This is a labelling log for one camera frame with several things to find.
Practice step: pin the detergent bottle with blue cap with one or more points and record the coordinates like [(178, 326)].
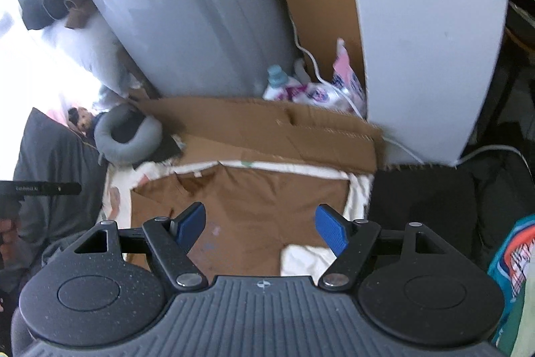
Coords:
[(278, 83)]

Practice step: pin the person's left hand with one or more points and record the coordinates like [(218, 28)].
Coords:
[(5, 229)]

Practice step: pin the cream bear print blanket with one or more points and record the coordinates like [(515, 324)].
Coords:
[(301, 261)]

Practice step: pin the teal backpack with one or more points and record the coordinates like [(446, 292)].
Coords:
[(514, 265)]

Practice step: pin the white pillow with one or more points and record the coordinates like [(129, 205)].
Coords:
[(96, 51)]

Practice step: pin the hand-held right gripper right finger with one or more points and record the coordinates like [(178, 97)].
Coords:
[(332, 229)]

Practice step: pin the pink refill pouch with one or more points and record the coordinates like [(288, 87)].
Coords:
[(345, 64)]

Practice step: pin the dark grey pillow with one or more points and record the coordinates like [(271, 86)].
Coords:
[(54, 164)]

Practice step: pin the brown t-shirt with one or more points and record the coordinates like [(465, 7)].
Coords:
[(259, 206)]

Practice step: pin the grey washing machine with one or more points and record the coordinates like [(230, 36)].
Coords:
[(200, 14)]

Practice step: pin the folded cardboard sheet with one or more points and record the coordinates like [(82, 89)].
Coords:
[(250, 131)]

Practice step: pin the grey neck pillow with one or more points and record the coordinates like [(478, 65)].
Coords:
[(125, 150)]

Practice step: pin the teddy bear toy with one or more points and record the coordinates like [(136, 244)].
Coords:
[(81, 120)]

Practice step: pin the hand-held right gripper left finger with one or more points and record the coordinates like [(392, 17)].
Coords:
[(190, 225)]

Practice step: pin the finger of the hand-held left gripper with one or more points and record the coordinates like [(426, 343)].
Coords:
[(67, 189)]

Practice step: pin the small black cloth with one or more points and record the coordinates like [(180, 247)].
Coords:
[(169, 148)]

